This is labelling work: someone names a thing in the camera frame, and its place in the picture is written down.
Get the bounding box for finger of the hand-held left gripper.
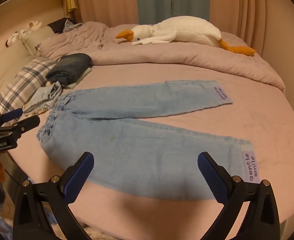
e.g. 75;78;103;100
0;108;24;128
0;115;40;135

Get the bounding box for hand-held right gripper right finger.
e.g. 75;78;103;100
197;151;280;240

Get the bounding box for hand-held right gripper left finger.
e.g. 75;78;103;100
12;151;95;240

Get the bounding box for light blue denim pants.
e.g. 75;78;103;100
36;80;259;201

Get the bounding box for crumpled light blue garment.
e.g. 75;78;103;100
23;81;62;113

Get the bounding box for plaid pillow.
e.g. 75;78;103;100
0;57;62;117

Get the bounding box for beige pillow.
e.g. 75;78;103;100
0;39;35;100

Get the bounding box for folded dark jeans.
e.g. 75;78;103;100
46;53;92;85

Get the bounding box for folded pale green cloth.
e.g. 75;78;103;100
69;66;92;89

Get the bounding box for grey-green pillow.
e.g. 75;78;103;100
22;26;56;57

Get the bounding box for small white plush toy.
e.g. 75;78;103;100
5;21;43;47

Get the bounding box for dark clothes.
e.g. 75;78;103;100
47;18;73;33

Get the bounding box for blue plaid shirt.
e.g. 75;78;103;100
62;21;83;33

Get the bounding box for lilac quilted duvet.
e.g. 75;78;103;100
40;21;286;95

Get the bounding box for pink curtain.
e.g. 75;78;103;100
208;0;287;55
69;0;138;28

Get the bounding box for white goose plush toy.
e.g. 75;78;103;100
115;16;257;56

